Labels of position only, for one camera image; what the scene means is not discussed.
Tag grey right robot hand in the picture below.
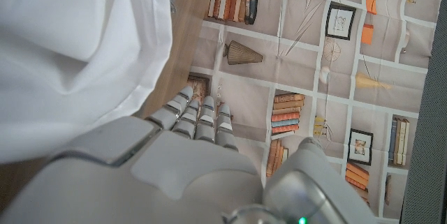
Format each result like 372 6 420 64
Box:
0 86 380 224

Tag white cloth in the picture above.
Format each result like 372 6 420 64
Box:
0 0 174 164

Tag printed bookshelf backdrop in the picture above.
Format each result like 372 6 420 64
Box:
187 0 445 222

